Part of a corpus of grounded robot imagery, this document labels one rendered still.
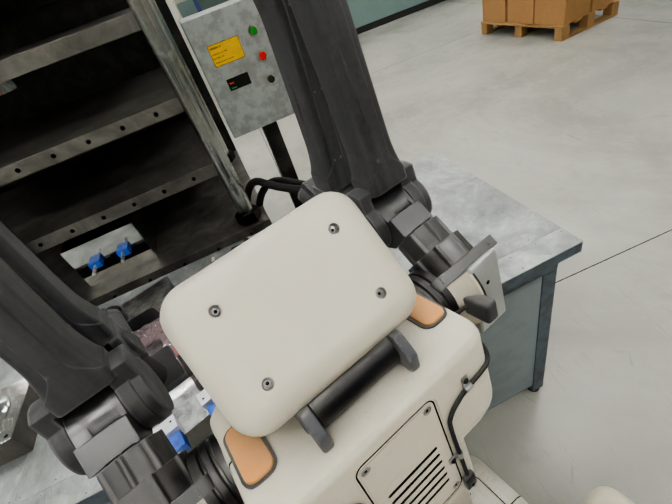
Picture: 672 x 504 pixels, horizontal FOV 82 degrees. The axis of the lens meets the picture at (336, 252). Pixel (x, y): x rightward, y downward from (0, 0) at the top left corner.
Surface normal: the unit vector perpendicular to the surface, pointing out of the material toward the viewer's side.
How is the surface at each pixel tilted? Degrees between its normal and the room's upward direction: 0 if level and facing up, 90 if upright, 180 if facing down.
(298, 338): 47
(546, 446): 0
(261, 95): 90
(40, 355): 81
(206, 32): 90
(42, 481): 0
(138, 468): 39
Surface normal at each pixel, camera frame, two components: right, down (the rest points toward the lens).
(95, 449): 0.14, -0.35
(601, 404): -0.27, -0.73
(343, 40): 0.53, 0.27
